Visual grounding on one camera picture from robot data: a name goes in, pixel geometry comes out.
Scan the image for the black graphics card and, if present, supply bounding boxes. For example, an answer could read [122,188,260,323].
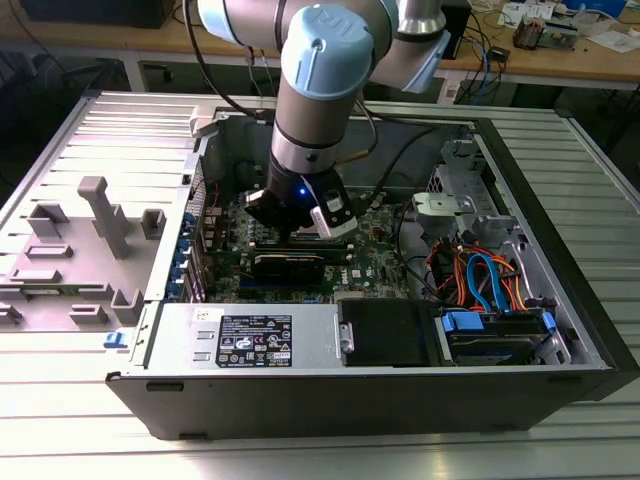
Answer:
[249,252,326,287]

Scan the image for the green motherboard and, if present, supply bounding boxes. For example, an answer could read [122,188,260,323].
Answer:
[199,192,416,306]

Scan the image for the silver power supply with label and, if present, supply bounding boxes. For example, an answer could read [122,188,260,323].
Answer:
[144,301,347,372]

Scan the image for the wooden desk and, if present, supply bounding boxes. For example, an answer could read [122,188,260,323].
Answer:
[0,0,281,94]
[434,0,640,101]

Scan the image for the black and silver PC case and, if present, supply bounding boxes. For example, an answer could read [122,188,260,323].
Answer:
[103,102,640,442]

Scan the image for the grey plastic parts rack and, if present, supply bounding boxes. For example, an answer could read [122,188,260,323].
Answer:
[0,174,169,335]

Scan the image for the upright black device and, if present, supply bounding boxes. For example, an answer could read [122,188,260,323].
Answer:
[442,0,474,61]

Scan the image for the hard disk in blue carrier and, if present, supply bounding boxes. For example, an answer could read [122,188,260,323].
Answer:
[435,307,560,367]

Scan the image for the large black box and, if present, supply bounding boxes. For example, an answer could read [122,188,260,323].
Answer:
[19,0,176,30]

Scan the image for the copper coil device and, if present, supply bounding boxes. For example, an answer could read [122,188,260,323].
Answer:
[513,13,545,50]

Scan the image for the white printed card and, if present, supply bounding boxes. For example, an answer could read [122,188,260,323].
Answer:
[497,1,559,25]

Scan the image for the grey metal device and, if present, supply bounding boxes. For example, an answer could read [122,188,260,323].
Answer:
[542,19,581,51]

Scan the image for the white paper sheet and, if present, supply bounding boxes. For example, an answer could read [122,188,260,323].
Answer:
[584,27,640,55]

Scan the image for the white-faced wrist camera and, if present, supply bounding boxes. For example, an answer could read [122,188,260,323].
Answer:
[308,187,359,240]

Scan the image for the orange power wire bundle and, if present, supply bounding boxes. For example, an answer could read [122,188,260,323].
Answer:
[432,239,474,307]

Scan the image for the blue data wire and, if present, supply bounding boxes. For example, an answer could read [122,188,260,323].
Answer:
[464,252,509,315]

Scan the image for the orange data wire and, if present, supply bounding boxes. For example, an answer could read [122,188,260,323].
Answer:
[492,254,529,312]

